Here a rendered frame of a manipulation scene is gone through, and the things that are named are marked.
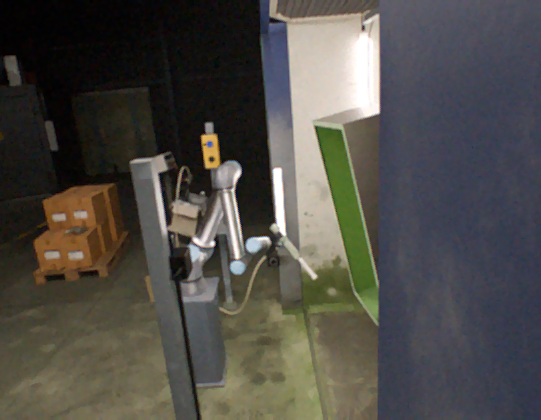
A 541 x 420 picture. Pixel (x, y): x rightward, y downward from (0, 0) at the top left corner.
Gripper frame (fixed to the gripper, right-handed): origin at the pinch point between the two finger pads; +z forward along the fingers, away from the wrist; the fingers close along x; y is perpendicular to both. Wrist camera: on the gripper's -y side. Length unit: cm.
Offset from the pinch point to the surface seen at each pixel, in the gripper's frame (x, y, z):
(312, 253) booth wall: 11.6, 3.5, 45.1
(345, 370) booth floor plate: 92, 23, 3
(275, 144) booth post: -58, -44, 4
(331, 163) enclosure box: -5, -67, -20
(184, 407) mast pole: 65, -7, -154
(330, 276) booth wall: 33, 9, 59
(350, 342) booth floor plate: 81, 20, 31
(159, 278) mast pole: 39, -35, -167
